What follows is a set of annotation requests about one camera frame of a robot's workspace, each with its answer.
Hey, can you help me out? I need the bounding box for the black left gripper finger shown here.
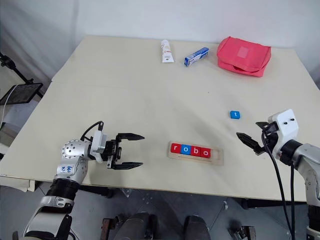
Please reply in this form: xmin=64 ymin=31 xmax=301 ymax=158
xmin=115 ymin=132 xmax=146 ymax=148
xmin=109 ymin=161 xmax=144 ymax=171

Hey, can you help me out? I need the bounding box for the wooden letter tray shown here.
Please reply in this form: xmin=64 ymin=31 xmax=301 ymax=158
xmin=166 ymin=141 xmax=225 ymax=166

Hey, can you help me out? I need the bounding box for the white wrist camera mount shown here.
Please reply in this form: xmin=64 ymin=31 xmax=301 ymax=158
xmin=267 ymin=108 xmax=300 ymax=161
xmin=89 ymin=129 xmax=109 ymax=164

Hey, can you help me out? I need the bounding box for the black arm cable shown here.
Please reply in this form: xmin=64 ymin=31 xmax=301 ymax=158
xmin=79 ymin=120 xmax=105 ymax=142
xmin=261 ymin=129 xmax=296 ymax=240
xmin=289 ymin=162 xmax=297 ymax=226

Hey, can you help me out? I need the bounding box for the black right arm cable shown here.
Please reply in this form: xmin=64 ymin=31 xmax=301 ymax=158
xmin=289 ymin=162 xmax=297 ymax=226
xmin=261 ymin=129 xmax=296 ymax=240

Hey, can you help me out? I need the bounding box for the black tablet stand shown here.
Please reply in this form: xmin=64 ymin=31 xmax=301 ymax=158
xmin=0 ymin=51 xmax=45 ymax=100

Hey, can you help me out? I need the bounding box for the dark rounded shape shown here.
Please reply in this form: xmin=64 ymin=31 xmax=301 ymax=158
xmin=184 ymin=214 xmax=211 ymax=240
xmin=123 ymin=211 xmax=157 ymax=240

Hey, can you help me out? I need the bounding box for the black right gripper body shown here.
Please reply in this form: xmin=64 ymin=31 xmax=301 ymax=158
xmin=260 ymin=122 xmax=280 ymax=154

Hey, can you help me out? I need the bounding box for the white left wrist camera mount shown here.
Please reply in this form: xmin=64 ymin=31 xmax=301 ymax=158
xmin=89 ymin=129 xmax=109 ymax=164

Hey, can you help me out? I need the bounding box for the black tablet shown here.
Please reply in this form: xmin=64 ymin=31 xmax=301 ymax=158
xmin=0 ymin=82 xmax=44 ymax=106

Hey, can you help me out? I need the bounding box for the white charging cable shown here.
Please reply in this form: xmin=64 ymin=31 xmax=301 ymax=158
xmin=0 ymin=84 xmax=20 ymax=127

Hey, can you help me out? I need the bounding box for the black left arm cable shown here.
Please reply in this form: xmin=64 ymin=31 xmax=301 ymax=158
xmin=79 ymin=120 xmax=105 ymax=142

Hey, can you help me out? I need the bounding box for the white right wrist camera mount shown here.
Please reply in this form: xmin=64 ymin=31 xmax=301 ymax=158
xmin=267 ymin=108 xmax=300 ymax=161

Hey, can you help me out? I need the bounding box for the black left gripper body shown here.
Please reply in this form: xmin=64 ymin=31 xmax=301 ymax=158
xmin=100 ymin=138 xmax=123 ymax=169

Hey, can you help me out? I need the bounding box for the red fabric pouch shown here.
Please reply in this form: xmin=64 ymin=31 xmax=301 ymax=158
xmin=216 ymin=36 xmax=272 ymax=78

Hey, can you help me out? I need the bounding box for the white side board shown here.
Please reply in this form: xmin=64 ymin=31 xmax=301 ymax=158
xmin=0 ymin=172 xmax=36 ymax=193

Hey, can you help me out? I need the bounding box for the white cream tube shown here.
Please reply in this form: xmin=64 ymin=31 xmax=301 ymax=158
xmin=160 ymin=39 xmax=175 ymax=64

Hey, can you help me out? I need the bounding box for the blue toothpaste box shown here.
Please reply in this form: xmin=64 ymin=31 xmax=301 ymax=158
xmin=184 ymin=46 xmax=210 ymax=68

